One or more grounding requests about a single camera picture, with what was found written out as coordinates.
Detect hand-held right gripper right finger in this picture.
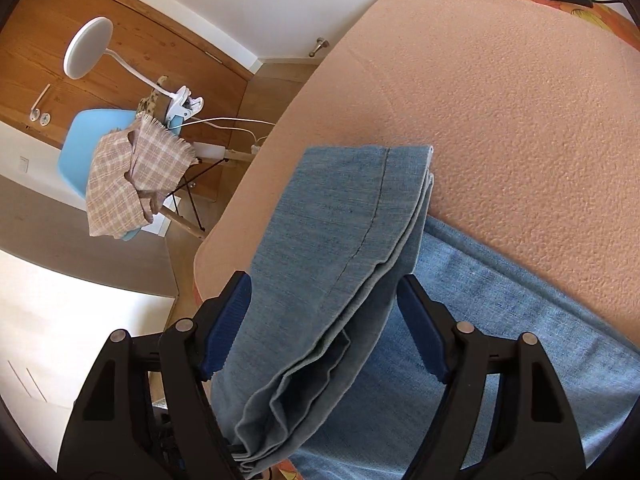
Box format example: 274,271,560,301
396,275,587,480

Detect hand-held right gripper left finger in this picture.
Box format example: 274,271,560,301
57,271,251,480

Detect light blue denim pants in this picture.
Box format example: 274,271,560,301
232,145,640,480

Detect beige plaid cloth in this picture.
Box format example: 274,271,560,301
86,114,196,238

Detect peach terry towel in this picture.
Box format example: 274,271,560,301
192,0,640,341

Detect light blue chair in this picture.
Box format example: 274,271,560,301
57,108,253,242

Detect spotted brown cloth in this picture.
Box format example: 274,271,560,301
137,76,172,117

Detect wooden door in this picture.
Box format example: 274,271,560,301
0,0,256,221

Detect white clip lamp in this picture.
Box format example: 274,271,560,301
64,16,207,128

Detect orange floral tablecloth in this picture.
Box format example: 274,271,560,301
192,0,640,480

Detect white lamp cable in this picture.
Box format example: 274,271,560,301
190,116,277,153

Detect metal door handle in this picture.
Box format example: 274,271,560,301
29,84,53,127

